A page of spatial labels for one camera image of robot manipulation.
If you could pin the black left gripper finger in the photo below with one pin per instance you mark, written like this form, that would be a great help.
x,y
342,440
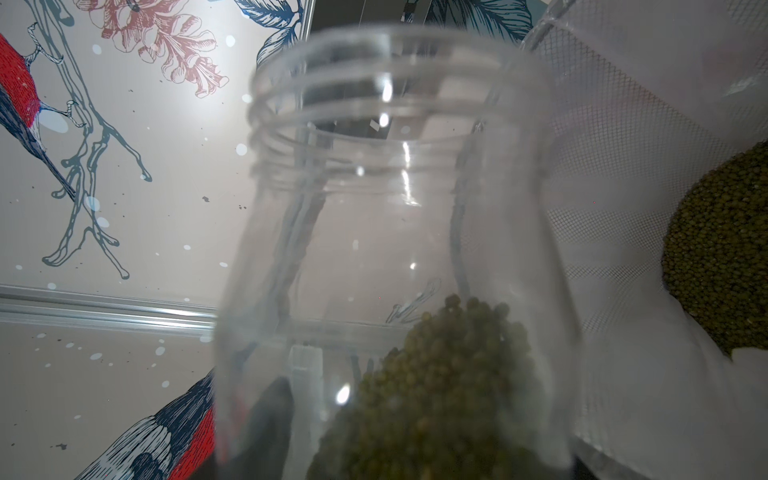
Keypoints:
x,y
267,438

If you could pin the green mung beans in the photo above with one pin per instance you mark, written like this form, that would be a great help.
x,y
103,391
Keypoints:
x,y
714,259

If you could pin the jar with red lid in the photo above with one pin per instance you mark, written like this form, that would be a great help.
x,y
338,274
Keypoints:
x,y
395,166

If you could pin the metal mesh trash bin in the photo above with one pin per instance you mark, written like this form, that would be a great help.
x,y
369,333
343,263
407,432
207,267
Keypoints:
x,y
650,96

